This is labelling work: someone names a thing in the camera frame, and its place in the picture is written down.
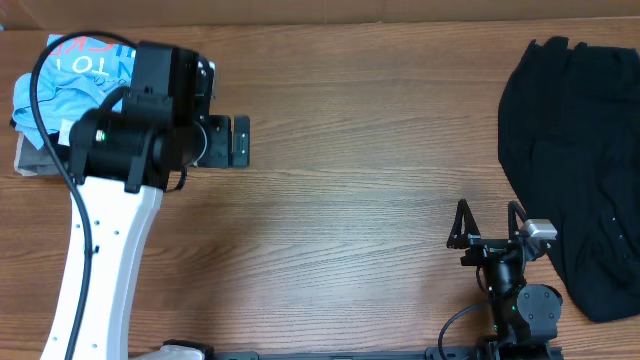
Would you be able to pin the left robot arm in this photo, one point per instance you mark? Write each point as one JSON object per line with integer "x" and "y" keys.
{"x": 120, "y": 159}

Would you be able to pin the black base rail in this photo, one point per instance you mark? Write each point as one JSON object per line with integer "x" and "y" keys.
{"x": 430, "y": 353}

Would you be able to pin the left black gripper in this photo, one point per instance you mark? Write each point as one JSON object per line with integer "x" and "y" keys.
{"x": 220, "y": 156}

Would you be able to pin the folded grey garment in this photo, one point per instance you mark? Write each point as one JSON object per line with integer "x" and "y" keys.
{"x": 38, "y": 162}

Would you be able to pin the black garment pile right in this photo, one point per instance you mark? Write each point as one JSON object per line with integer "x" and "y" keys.
{"x": 568, "y": 142}

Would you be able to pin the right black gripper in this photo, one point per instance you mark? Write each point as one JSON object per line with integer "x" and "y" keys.
{"x": 483, "y": 248}

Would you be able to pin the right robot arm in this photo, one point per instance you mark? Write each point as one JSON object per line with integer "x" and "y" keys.
{"x": 524, "y": 315}

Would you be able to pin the light blue t-shirt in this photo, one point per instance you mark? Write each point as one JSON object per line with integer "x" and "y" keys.
{"x": 77, "y": 76}

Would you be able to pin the folded beige garment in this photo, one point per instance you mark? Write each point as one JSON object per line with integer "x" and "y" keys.
{"x": 18, "y": 153}

